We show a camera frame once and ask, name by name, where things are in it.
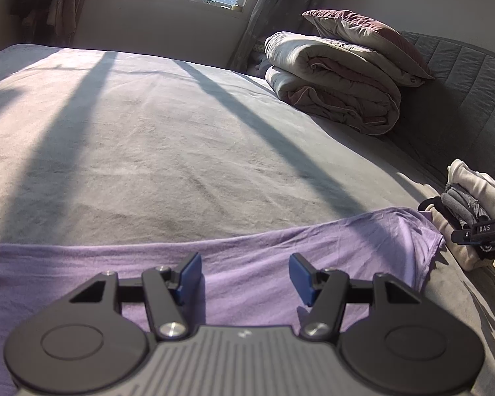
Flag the purple pants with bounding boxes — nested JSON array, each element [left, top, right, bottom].
[[0, 208, 444, 395]]

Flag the hanging dark clothes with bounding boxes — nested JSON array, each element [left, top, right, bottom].
[[11, 0, 77, 46]]

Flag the folded cream garment top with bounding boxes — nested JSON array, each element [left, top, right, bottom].
[[448, 159, 495, 219]]

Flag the folded beige garment bottom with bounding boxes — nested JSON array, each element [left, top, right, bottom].
[[426, 206, 495, 272]]

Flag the folded grey garment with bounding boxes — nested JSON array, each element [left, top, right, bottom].
[[441, 183, 490, 228]]

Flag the grey quilted headboard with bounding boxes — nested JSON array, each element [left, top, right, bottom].
[[388, 32, 495, 183]]

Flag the grey bed sheet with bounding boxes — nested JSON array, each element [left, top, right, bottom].
[[0, 45, 495, 395]]

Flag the folded beige pink quilt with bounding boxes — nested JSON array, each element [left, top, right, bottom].
[[265, 31, 403, 136]]

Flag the pink pillow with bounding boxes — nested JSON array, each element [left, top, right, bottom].
[[302, 9, 434, 88]]

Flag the grey patterned curtain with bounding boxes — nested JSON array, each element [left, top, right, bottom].
[[228, 0, 322, 73]]

